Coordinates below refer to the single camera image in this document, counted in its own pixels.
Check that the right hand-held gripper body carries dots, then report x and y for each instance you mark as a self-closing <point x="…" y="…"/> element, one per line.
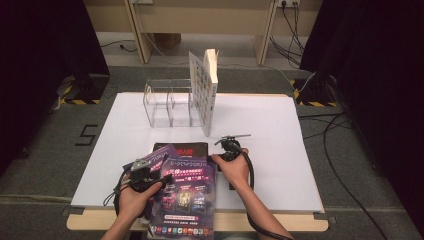
<point x="228" y="148"/>

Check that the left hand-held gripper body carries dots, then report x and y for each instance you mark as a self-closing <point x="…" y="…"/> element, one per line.
<point x="143" y="180"/>

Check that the purple glossy magazine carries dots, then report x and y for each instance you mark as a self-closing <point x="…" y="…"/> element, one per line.
<point x="186" y="200"/>
<point x="160" y="153"/>

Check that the thick white picture-grid book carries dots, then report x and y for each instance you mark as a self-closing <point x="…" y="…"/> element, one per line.
<point x="201" y="90"/>

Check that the clear acrylic book rack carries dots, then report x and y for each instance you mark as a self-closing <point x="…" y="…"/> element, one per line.
<point x="160" y="110"/>

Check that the person's right hand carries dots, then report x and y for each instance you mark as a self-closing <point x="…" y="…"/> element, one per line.
<point x="235" y="170"/>

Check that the person's left hand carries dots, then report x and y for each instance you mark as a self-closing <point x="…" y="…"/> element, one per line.
<point x="136" y="203"/>

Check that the white table sheet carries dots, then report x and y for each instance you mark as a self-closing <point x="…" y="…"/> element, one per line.
<point x="266" y="150"/>

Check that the light wooden table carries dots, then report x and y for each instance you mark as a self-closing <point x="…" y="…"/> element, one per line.
<point x="266" y="223"/>

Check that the yellow-black hazard tape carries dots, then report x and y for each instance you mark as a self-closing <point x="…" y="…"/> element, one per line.
<point x="80" y="102"/>
<point x="316" y="104"/>

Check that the black stand base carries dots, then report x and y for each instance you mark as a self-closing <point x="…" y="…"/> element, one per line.
<point x="90" y="88"/>
<point x="316" y="91"/>

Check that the beige wooden desk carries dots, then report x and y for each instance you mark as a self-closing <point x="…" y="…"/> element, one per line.
<point x="200" y="20"/>

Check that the black curtain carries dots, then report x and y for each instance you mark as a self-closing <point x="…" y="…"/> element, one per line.
<point x="33" y="50"/>
<point x="383" y="66"/>

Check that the white power strip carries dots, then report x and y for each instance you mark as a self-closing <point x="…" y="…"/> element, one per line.
<point x="141" y="1"/>

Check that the wall power socket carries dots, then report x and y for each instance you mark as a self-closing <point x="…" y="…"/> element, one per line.
<point x="288" y="3"/>

